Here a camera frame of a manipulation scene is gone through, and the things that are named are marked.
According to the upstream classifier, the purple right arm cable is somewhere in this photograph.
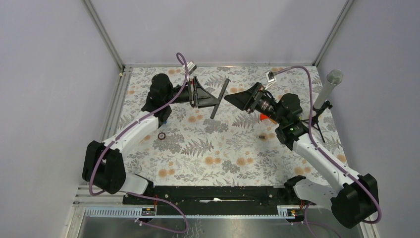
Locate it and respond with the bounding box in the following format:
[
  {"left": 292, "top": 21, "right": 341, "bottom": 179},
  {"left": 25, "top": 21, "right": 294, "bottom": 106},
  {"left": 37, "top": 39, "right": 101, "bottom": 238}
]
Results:
[{"left": 274, "top": 65, "right": 382, "bottom": 238}]

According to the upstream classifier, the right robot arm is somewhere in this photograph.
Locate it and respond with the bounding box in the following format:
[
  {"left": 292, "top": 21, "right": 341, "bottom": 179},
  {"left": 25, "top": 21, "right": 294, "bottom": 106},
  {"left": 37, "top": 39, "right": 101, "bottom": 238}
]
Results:
[{"left": 224, "top": 83, "right": 381, "bottom": 228}]

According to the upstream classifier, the white cable duct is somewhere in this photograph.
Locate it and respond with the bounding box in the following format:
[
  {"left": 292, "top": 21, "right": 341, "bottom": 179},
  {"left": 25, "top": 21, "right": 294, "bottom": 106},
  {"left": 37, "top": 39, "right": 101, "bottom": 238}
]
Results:
[{"left": 84, "top": 206, "right": 296, "bottom": 219}]

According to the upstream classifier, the black microphone tripod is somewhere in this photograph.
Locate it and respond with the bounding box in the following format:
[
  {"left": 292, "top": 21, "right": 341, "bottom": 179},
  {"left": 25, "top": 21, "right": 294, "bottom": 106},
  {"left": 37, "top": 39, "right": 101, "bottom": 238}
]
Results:
[{"left": 311, "top": 100, "right": 333, "bottom": 143}]

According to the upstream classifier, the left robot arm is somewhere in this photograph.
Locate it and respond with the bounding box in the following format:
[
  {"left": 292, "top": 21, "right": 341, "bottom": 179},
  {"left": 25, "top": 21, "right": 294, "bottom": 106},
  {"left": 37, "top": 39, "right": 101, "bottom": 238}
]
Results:
[{"left": 82, "top": 73, "right": 223, "bottom": 204}]

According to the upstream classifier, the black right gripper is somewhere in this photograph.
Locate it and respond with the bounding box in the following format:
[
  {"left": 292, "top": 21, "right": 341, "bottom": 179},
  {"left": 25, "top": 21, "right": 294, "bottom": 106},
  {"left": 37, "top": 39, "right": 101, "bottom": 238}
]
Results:
[{"left": 224, "top": 82, "right": 286, "bottom": 125}]

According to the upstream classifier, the black remote control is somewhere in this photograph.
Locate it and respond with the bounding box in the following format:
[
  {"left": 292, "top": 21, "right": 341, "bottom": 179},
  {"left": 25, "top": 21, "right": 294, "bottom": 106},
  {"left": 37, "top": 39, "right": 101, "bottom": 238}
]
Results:
[{"left": 210, "top": 78, "right": 230, "bottom": 119}]

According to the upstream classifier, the silver microphone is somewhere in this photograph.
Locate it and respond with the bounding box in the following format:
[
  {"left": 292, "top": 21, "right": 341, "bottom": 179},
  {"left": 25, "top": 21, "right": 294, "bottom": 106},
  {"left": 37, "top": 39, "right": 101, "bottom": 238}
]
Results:
[{"left": 313, "top": 69, "right": 344, "bottom": 111}]

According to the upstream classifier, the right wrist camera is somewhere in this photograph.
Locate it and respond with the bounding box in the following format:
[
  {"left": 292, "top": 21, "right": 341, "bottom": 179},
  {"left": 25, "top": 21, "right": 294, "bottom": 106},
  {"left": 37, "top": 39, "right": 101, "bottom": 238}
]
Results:
[{"left": 265, "top": 71, "right": 276, "bottom": 89}]

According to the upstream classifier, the red block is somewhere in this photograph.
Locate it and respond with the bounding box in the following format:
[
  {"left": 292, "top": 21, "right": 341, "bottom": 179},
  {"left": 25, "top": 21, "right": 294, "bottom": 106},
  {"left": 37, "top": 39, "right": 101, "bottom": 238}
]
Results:
[{"left": 260, "top": 114, "right": 269, "bottom": 121}]

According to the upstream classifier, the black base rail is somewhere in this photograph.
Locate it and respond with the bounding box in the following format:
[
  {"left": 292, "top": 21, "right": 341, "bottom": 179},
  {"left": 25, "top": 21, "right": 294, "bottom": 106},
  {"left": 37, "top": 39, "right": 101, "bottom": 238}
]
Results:
[{"left": 123, "top": 186, "right": 308, "bottom": 212}]

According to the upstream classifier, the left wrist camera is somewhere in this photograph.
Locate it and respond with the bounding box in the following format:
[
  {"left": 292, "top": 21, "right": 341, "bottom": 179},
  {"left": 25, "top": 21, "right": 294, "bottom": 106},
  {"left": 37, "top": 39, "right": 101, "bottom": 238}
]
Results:
[{"left": 187, "top": 61, "right": 197, "bottom": 75}]

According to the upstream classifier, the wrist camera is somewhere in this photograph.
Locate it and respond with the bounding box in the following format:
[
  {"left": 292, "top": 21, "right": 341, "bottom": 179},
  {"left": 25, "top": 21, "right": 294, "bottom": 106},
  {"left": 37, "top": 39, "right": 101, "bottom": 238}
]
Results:
[
  {"left": 187, "top": 61, "right": 197, "bottom": 75},
  {"left": 265, "top": 71, "right": 276, "bottom": 89}
]

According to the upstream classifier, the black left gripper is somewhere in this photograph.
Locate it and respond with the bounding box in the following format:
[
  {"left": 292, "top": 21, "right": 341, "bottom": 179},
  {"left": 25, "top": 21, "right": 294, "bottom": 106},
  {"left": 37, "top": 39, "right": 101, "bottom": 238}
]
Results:
[{"left": 164, "top": 76, "right": 220, "bottom": 109}]

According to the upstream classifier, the brown poker chip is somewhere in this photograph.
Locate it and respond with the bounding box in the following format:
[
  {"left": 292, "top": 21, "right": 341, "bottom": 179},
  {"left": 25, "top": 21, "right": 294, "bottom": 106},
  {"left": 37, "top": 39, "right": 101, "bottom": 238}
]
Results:
[{"left": 158, "top": 132, "right": 166, "bottom": 140}]

